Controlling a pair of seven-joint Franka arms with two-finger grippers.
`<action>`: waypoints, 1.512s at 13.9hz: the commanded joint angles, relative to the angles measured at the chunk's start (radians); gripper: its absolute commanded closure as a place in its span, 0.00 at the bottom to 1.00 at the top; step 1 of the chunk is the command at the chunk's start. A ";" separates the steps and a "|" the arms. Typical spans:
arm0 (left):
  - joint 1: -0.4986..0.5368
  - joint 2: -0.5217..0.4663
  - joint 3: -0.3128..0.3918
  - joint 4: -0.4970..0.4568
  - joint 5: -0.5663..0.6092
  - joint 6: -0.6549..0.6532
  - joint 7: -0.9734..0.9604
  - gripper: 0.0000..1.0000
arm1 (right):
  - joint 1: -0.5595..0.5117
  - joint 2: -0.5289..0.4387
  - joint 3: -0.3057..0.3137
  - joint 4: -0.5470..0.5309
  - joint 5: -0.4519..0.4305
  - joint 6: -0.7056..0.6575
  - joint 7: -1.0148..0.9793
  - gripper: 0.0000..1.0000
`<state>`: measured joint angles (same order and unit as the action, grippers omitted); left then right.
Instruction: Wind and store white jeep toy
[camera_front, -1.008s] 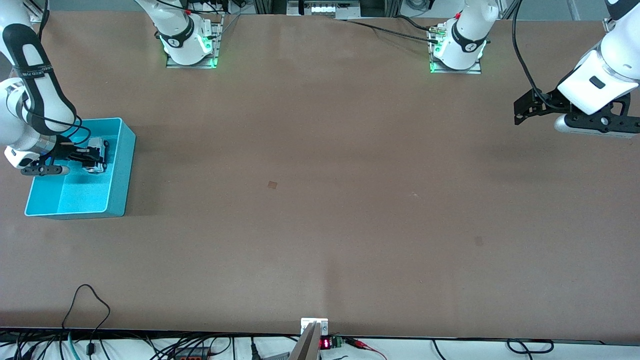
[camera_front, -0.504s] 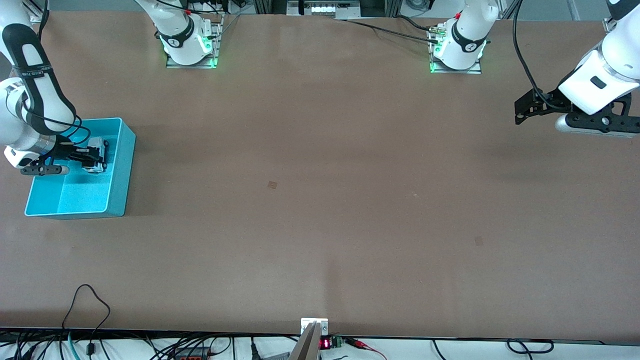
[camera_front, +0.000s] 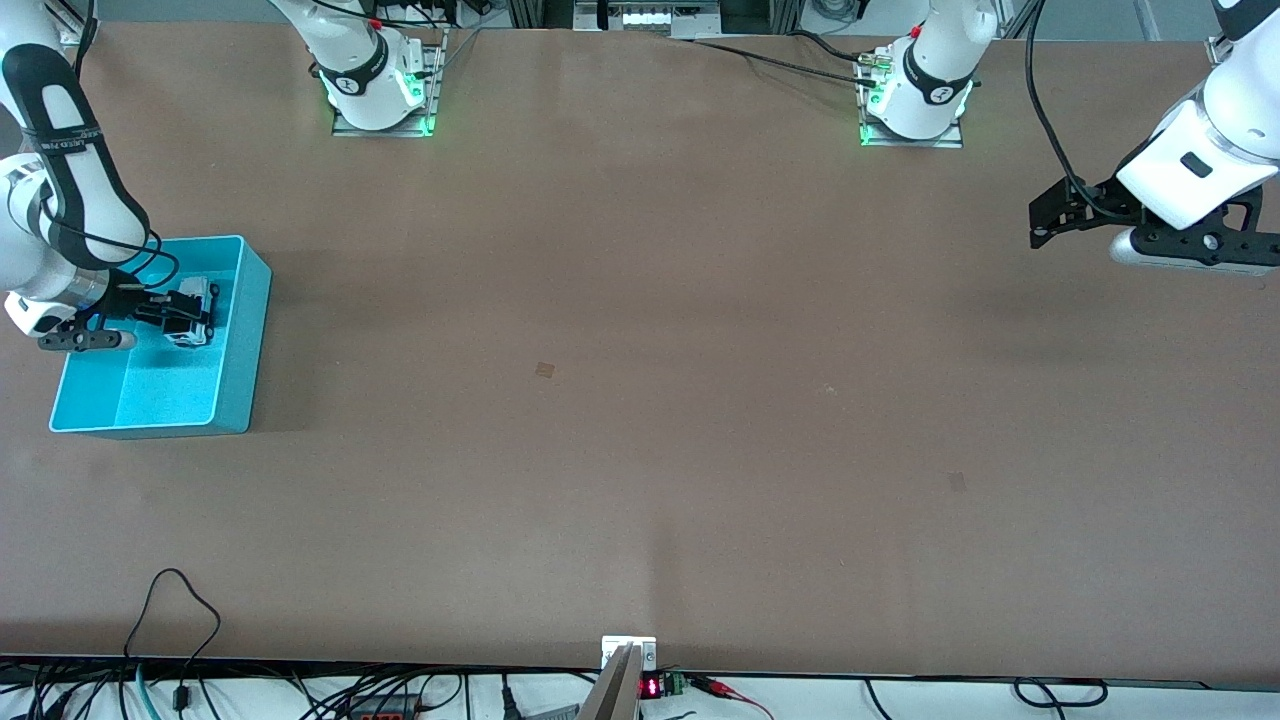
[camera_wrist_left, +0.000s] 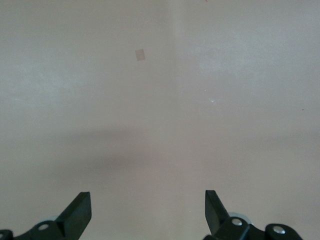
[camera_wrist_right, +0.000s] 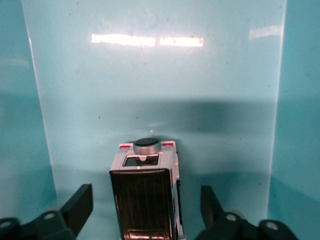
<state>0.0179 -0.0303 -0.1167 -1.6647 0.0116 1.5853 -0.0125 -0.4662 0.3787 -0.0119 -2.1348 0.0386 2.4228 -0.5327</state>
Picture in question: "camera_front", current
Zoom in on white toy jeep black roof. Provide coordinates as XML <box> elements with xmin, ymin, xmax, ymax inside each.
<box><xmin>163</xmin><ymin>280</ymin><xmax>223</xmax><ymax>349</ymax></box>

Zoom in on cyan plastic bin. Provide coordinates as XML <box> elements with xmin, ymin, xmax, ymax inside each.
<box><xmin>49</xmin><ymin>235</ymin><xmax>273</xmax><ymax>439</ymax></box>

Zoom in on silver metal rack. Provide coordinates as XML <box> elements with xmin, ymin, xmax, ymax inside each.
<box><xmin>573</xmin><ymin>0</ymin><xmax>723</xmax><ymax>39</ymax></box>

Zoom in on red clip lead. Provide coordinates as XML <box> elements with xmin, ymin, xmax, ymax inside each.
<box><xmin>688</xmin><ymin>675</ymin><xmax>776</xmax><ymax>720</ymax></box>

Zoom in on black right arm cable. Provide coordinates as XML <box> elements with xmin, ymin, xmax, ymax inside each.
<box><xmin>25</xmin><ymin>0</ymin><xmax>183</xmax><ymax>301</ymax></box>

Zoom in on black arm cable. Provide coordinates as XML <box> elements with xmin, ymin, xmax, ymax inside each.
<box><xmin>1025</xmin><ymin>0</ymin><xmax>1141</xmax><ymax>216</ymax></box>
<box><xmin>25</xmin><ymin>0</ymin><xmax>183</xmax><ymax>301</ymax></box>

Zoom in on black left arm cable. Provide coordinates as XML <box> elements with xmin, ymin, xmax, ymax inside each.
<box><xmin>1025</xmin><ymin>0</ymin><xmax>1141</xmax><ymax>216</ymax></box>

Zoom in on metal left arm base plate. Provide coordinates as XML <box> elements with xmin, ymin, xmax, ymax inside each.
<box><xmin>857</xmin><ymin>60</ymin><xmax>966</xmax><ymax>150</ymax></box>

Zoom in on short black table cable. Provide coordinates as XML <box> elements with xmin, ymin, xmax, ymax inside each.
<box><xmin>788</xmin><ymin>30</ymin><xmax>881</xmax><ymax>63</ymax></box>

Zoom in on thin black looped cable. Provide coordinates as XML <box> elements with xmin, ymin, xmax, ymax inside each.
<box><xmin>124</xmin><ymin>568</ymin><xmax>223</xmax><ymax>713</ymax></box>

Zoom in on long black table cable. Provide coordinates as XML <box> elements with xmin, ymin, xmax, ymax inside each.
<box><xmin>690</xmin><ymin>38</ymin><xmax>881</xmax><ymax>91</ymax></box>

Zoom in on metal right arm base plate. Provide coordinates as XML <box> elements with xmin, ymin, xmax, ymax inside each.
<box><xmin>331</xmin><ymin>28</ymin><xmax>448</xmax><ymax>139</ymax></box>

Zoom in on tangled black cables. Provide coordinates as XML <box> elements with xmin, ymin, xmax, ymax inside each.
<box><xmin>0</xmin><ymin>660</ymin><xmax>126</xmax><ymax>720</ymax></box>
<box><xmin>290</xmin><ymin>670</ymin><xmax>471</xmax><ymax>720</ymax></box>

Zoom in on black coiled cable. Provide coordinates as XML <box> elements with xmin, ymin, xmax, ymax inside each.
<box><xmin>1012</xmin><ymin>677</ymin><xmax>1111</xmax><ymax>709</ymax></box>

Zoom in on black equipment frame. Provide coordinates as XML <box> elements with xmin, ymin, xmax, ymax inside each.
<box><xmin>508</xmin><ymin>0</ymin><xmax>576</xmax><ymax>29</ymax></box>

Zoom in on white mount plate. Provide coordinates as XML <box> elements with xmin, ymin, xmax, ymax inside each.
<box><xmin>601</xmin><ymin>635</ymin><xmax>658</xmax><ymax>673</ymax></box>

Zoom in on grey camera mount bar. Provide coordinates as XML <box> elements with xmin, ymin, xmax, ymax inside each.
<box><xmin>577</xmin><ymin>643</ymin><xmax>642</xmax><ymax>720</ymax></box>

